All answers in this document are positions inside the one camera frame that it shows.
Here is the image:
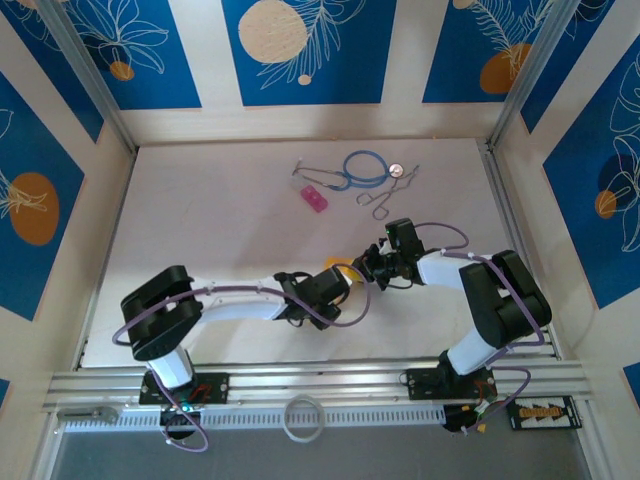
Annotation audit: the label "metal surgical forceps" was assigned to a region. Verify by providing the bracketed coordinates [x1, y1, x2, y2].
[355, 164, 420, 220]

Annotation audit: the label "pink plastic box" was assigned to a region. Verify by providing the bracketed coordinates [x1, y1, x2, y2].
[299, 184, 330, 215]

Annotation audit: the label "blue stethoscope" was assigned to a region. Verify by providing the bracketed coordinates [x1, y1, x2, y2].
[291, 151, 404, 192]

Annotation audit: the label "black card with orange arrows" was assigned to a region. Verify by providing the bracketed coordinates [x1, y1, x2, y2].
[507, 395, 584, 431]

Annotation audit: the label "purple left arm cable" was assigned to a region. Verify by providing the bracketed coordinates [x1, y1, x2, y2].
[112, 264, 371, 454]

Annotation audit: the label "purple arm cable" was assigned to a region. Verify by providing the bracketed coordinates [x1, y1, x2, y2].
[412, 222, 546, 436]
[112, 264, 371, 454]

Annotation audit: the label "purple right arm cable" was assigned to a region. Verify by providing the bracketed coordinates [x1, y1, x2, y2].
[412, 222, 546, 436]

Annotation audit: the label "aluminium mounting rail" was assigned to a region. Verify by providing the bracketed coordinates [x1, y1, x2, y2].
[42, 357, 591, 414]

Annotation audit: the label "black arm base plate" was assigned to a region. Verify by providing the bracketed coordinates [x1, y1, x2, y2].
[138, 372, 231, 406]
[405, 367, 497, 402]

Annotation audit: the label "white slotted cable duct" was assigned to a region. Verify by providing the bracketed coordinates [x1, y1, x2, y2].
[59, 403, 446, 434]

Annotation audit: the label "aluminium side rail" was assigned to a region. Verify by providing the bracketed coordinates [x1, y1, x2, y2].
[74, 148, 137, 371]
[479, 139, 561, 359]

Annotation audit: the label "white tape ring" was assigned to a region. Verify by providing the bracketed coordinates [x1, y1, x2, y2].
[282, 394, 326, 444]

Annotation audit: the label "grey metal bracket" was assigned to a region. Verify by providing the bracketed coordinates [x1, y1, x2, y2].
[57, 407, 120, 424]

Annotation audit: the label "aluminium frame post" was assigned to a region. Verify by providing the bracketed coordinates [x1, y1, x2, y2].
[37, 0, 139, 154]
[487, 0, 584, 149]

